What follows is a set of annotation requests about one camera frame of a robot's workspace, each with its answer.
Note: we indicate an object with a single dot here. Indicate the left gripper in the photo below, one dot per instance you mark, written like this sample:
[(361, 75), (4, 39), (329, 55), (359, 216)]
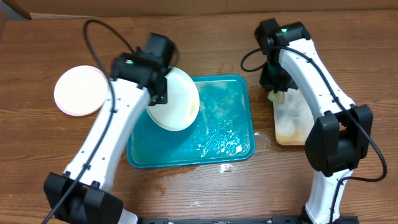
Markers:
[(162, 99)]

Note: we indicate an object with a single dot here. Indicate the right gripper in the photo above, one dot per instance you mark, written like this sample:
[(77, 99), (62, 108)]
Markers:
[(268, 83)]

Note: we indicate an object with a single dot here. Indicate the yellow sponge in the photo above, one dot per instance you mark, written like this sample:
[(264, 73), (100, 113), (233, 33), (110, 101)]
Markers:
[(277, 98)]

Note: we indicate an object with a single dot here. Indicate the white plate with sauce streak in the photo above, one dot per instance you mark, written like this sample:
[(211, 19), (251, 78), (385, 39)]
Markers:
[(81, 90)]

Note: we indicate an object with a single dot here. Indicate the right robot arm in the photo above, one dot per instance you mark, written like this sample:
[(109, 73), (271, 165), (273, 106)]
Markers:
[(338, 139)]

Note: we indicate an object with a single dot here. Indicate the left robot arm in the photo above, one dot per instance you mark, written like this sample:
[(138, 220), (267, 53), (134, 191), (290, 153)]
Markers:
[(82, 193)]

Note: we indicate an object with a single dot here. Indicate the black tray with soapy water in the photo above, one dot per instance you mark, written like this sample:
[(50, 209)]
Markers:
[(293, 120)]

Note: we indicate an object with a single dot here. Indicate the teal plastic tray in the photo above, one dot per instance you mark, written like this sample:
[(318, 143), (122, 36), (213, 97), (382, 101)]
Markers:
[(221, 132)]

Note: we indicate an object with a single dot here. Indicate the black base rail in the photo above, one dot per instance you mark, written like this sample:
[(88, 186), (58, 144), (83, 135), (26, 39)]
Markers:
[(274, 220)]

